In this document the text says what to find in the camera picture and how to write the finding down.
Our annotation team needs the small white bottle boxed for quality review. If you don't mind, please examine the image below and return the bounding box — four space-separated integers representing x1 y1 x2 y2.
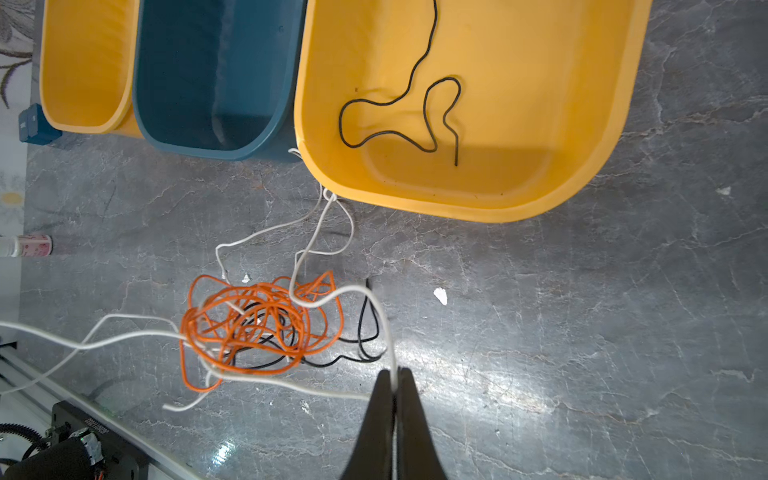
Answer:
0 235 53 258

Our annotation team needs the yellow plastic tray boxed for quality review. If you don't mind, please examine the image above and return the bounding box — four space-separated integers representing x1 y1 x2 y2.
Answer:
40 0 142 138
295 1 651 223

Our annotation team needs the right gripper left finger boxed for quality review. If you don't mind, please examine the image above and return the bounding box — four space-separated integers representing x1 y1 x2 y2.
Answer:
341 370 395 480

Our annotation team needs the right yellow plastic tray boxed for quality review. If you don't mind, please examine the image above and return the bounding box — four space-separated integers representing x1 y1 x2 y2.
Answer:
295 1 651 223

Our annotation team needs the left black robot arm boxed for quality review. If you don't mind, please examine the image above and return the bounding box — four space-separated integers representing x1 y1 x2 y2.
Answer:
1 401 150 480

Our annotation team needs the white cable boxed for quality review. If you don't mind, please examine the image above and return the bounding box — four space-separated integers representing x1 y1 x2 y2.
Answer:
0 149 398 413

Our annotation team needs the black cable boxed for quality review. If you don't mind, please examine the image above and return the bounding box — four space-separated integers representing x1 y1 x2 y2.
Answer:
338 0 463 167
227 278 385 372

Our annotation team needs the teal plastic tray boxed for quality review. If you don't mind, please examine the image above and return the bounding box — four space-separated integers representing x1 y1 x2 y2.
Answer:
133 0 307 163

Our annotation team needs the small blue box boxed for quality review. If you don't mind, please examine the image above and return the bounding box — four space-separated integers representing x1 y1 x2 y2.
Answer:
18 104 62 146

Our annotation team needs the orange cable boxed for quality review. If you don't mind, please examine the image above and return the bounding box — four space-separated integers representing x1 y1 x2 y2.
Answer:
179 271 345 394

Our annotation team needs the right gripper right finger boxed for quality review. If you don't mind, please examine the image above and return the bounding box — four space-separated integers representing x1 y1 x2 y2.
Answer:
395 367 447 480

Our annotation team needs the left yellow plastic tray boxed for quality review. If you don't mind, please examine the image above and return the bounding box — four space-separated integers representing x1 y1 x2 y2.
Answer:
40 0 142 138

